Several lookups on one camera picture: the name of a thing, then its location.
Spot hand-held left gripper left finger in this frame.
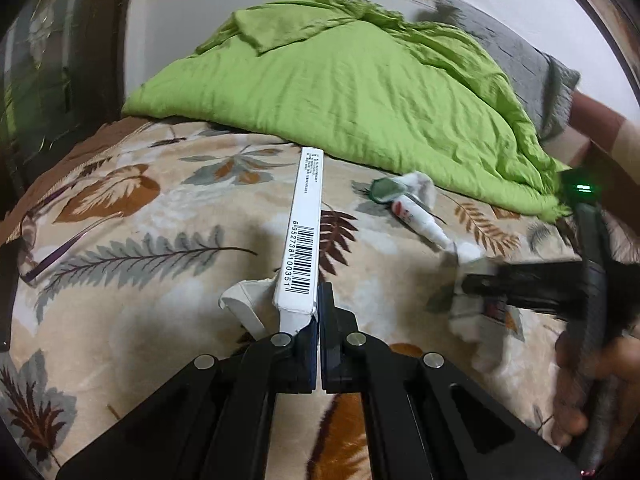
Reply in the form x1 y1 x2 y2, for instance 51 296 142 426
56 317 321 480

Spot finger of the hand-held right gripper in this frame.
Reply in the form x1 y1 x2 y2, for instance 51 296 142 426
460 260 523 311

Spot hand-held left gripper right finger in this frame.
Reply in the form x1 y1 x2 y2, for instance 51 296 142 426
318 282 582 480

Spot white paper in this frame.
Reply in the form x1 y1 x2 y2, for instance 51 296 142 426
442 244 525 372

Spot white medicine box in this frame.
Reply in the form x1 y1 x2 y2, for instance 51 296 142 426
218 147 325 342

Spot person's right hand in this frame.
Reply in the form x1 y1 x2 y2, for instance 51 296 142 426
551 329 640 450

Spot white ointment tube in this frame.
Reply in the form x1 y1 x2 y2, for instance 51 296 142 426
391 196 461 256

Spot small green object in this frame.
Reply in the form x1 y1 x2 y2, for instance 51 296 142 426
370 177 407 204

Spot leaf-print blanket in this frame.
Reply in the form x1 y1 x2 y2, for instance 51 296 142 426
0 117 640 480

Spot grey quilted pillow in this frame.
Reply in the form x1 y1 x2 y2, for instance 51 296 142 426
415 0 582 142

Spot green quilt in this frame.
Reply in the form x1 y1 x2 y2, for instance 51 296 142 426
121 0 576 221

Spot purple-framed eyeglasses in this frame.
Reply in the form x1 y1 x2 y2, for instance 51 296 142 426
16 199 126 287

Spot brown door with glass panel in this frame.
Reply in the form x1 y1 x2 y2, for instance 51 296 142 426
0 0 133 221

